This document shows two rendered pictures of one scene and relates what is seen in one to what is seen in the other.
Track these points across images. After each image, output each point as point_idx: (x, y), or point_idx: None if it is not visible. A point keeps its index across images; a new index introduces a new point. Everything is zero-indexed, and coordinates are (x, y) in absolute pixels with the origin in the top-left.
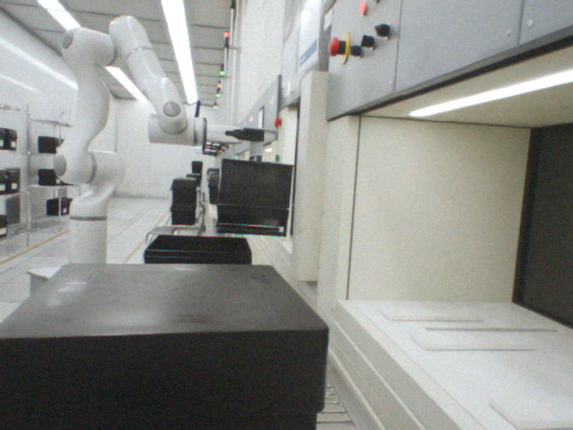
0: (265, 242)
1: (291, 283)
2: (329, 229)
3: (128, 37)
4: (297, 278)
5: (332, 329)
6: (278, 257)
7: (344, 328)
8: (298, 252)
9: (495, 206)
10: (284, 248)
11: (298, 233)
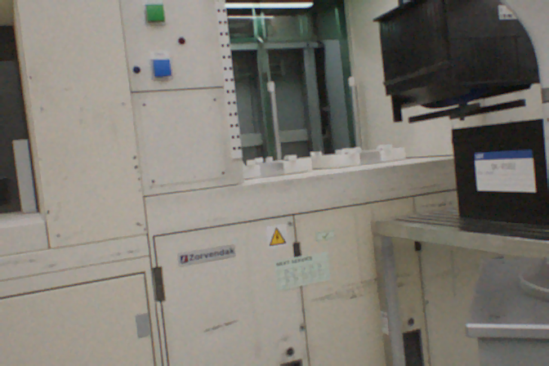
0: (33, 254)
1: (390, 209)
2: (534, 85)
3: None
4: (422, 186)
5: None
6: (261, 214)
7: None
8: (519, 118)
9: None
10: (314, 178)
11: (513, 97)
